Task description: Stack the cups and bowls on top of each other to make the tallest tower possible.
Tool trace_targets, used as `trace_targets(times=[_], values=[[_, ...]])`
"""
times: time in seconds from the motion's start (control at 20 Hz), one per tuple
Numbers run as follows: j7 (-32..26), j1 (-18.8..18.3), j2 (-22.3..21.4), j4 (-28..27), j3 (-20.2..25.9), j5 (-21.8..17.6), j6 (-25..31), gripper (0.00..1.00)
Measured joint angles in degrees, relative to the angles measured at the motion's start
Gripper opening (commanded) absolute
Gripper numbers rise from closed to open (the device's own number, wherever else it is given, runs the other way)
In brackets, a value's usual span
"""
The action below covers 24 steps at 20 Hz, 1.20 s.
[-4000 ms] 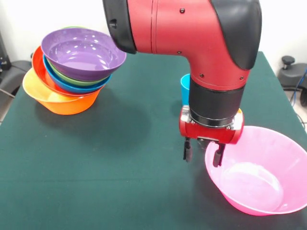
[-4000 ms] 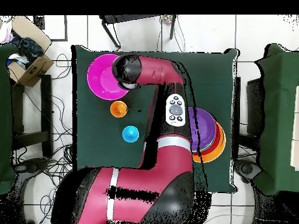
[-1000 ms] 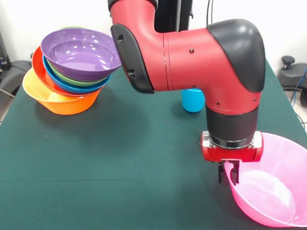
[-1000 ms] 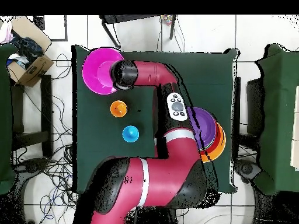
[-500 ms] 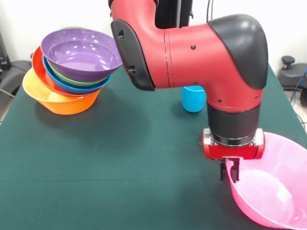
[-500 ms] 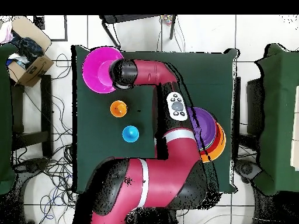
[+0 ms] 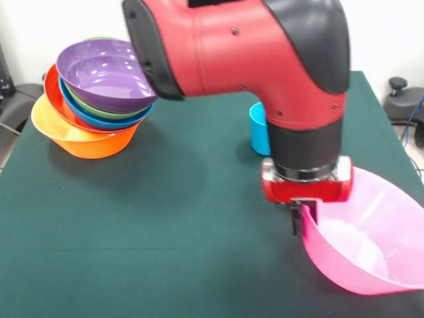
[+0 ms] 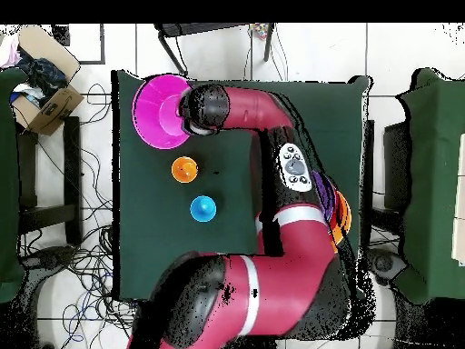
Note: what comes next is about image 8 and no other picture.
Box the blue cup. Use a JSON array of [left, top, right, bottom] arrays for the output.
[[189, 195, 218, 224]]

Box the purple bowl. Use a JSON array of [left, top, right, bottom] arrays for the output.
[[312, 170, 337, 219]]

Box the red bowl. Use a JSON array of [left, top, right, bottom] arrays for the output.
[[327, 186, 343, 228]]

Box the pink bowl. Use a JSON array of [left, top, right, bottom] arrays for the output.
[[131, 74, 193, 151]]

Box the orange cup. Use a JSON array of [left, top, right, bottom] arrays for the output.
[[171, 156, 200, 184]]

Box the dark green table cloth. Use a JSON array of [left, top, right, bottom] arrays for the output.
[[110, 69, 371, 301]]

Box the orange bowl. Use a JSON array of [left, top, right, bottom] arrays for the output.
[[330, 190, 352, 252]]

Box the colourful toy pile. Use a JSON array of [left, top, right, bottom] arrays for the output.
[[250, 23, 270, 41]]

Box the black box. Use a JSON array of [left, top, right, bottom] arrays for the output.
[[383, 121, 411, 214]]

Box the cardboard box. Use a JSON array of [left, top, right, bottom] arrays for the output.
[[10, 25, 85, 136]]

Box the green cloth covered table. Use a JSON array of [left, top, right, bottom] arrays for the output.
[[393, 67, 465, 304], [0, 67, 28, 304]]

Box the dark blue cloth bundle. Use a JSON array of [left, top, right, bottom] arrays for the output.
[[15, 46, 68, 106]]

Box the pink white cloth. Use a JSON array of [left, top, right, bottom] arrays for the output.
[[0, 34, 21, 68]]

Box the tangle of floor cables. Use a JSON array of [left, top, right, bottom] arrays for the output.
[[21, 83, 146, 349]]

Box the black bench frame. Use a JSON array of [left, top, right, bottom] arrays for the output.
[[15, 115, 83, 248]]

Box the black metal stool frame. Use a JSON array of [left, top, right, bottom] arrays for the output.
[[153, 23, 276, 79]]

